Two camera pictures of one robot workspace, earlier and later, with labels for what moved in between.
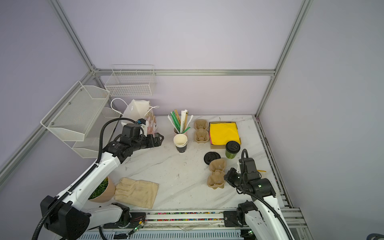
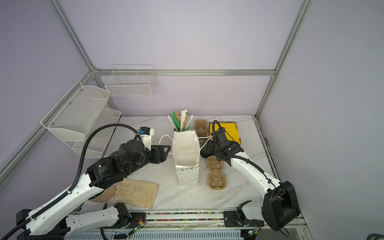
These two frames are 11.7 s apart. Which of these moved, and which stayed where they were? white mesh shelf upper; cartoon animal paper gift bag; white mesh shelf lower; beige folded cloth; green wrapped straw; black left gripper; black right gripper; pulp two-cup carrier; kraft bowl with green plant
Moved: black right gripper; black left gripper; cartoon animal paper gift bag
Stayed: pulp two-cup carrier; green wrapped straw; kraft bowl with green plant; white mesh shelf upper; beige folded cloth; white mesh shelf lower
